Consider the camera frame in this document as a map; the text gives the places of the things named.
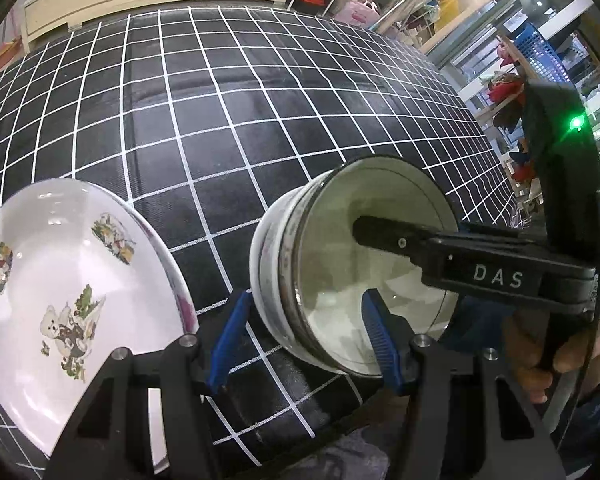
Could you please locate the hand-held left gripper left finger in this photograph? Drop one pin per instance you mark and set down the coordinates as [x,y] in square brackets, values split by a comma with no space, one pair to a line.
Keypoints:
[230,340]

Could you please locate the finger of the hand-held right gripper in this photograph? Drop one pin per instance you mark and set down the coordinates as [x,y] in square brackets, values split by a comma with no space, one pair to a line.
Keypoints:
[490,233]
[395,242]

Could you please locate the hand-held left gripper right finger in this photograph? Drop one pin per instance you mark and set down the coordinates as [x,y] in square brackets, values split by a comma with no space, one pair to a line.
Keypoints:
[382,340]

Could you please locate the patterned bowl with dark rim line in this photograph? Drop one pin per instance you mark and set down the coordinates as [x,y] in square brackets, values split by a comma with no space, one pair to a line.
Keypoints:
[330,260]

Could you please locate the large white bowl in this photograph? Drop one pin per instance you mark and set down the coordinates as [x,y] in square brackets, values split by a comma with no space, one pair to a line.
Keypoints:
[264,280]

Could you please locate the white plate with bear print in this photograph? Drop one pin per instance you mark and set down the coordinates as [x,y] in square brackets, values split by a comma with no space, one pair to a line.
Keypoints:
[55,280]

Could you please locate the person's right hand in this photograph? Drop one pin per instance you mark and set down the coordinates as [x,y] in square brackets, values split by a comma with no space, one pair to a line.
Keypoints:
[525,355]

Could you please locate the red cloth items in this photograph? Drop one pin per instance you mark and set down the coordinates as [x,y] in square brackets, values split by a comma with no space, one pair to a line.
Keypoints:
[505,91]

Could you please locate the blue plastic basket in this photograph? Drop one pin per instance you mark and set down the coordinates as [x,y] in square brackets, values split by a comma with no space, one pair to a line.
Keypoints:
[545,52]

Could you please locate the black white checked tablecloth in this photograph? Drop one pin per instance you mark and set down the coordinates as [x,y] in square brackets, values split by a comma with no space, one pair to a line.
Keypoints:
[230,125]

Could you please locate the pink bag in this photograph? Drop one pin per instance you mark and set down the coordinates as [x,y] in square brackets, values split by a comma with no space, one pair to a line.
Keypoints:
[360,12]

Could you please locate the yellow bag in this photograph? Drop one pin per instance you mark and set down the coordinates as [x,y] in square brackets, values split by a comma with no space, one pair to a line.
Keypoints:
[447,4]

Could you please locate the orange yellow floor box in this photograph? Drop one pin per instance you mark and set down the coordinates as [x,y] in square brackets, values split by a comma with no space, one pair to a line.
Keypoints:
[6,52]

